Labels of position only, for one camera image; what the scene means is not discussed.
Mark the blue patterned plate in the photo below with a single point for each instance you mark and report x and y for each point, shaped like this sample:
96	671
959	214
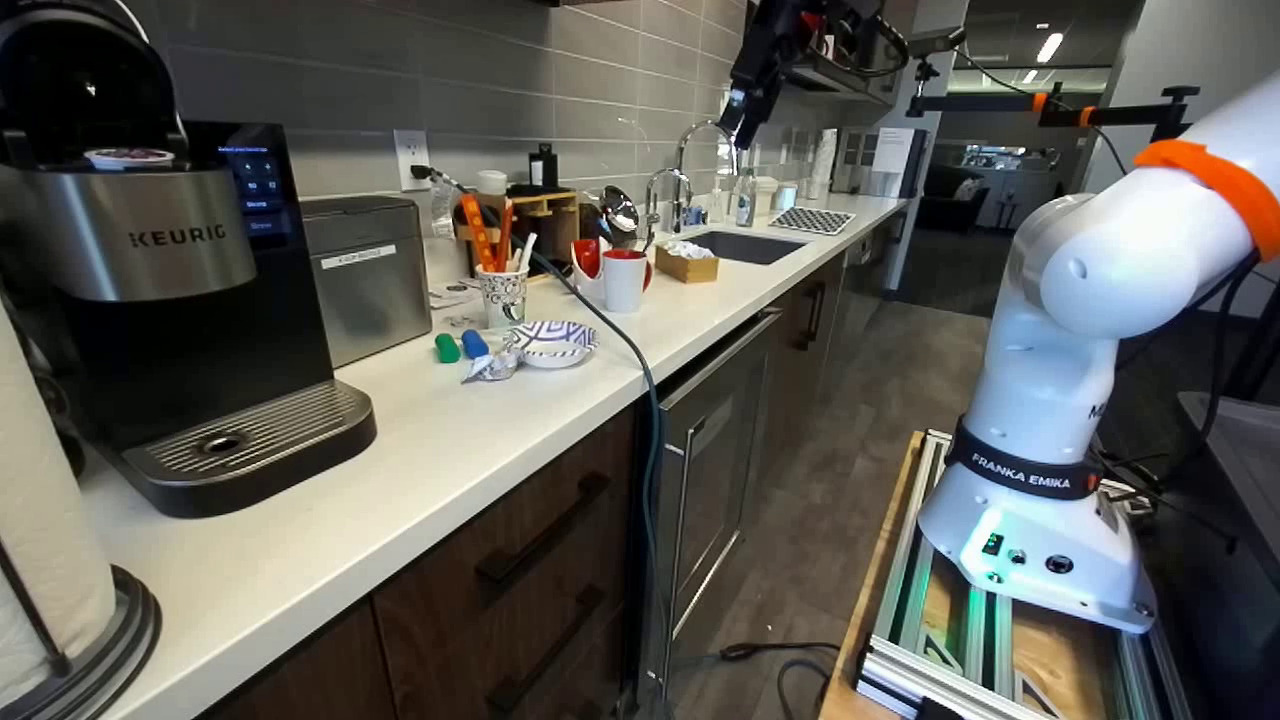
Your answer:
552	344

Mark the white red mug back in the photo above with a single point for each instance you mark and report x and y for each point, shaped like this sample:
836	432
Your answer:
586	256

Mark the white wall outlet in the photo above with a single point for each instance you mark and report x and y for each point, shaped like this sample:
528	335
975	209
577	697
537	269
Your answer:
410	157

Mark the black Keurig coffee maker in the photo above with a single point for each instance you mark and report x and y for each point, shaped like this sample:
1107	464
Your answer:
158	269

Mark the wooden sugar packet tray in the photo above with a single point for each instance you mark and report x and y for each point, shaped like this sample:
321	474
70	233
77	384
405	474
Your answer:
689	266

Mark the orange scissors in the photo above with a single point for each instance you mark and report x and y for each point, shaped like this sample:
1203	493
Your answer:
485	251

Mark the white red mug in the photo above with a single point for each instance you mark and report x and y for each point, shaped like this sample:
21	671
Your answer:
586	256
620	279

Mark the chrome faucet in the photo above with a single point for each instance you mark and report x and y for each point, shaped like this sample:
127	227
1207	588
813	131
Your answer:
678	178

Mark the blue block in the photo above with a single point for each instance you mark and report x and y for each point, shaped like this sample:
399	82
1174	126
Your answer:
473	344

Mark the green block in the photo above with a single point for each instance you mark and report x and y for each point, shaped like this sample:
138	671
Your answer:
447	349

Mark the white red mug front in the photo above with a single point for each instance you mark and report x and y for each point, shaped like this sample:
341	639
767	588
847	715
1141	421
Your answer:
620	279

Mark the clear cup with utensils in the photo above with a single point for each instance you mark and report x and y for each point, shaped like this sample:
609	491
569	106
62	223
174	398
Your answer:
507	297

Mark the black camera tripod mount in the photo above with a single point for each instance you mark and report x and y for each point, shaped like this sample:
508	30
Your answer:
1167	116

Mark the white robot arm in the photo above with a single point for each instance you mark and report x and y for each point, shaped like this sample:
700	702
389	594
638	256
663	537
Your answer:
1019	504

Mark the silver metal box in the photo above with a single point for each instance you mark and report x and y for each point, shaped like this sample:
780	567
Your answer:
370	275

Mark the white paper towel roll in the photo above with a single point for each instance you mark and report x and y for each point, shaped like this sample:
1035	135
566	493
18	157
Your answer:
74	629

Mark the sink basin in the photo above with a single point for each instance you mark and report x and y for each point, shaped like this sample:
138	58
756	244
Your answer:
747	251

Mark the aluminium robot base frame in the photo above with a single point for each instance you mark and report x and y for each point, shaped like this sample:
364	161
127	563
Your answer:
927	645

